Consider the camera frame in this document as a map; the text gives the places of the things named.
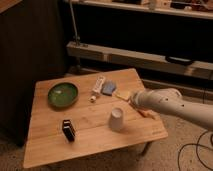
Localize white ceramic cup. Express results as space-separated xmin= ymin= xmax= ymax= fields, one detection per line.
xmin=108 ymin=108 xmax=124 ymax=132

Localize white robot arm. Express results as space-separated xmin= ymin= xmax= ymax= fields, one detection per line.
xmin=114 ymin=88 xmax=213 ymax=131

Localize black eraser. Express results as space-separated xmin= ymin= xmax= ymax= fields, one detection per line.
xmin=62 ymin=120 xmax=75 ymax=141

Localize blue sponge block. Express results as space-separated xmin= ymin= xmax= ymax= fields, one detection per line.
xmin=102 ymin=81 xmax=116 ymax=96

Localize orange carrot toy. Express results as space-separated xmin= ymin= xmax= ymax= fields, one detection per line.
xmin=137 ymin=110 xmax=156 ymax=120

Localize wooden folding table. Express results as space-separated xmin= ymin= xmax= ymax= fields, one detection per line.
xmin=23 ymin=74 xmax=168 ymax=168

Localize metal shelf rack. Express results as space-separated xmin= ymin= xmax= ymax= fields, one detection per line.
xmin=64 ymin=0 xmax=213 ymax=80

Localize green bowl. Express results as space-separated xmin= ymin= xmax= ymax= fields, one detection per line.
xmin=47 ymin=82 xmax=78 ymax=108

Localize dark cabinet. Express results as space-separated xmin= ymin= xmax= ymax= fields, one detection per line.
xmin=0 ymin=0 xmax=66 ymax=146

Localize black floor cables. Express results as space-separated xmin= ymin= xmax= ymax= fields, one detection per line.
xmin=177 ymin=129 xmax=213 ymax=171

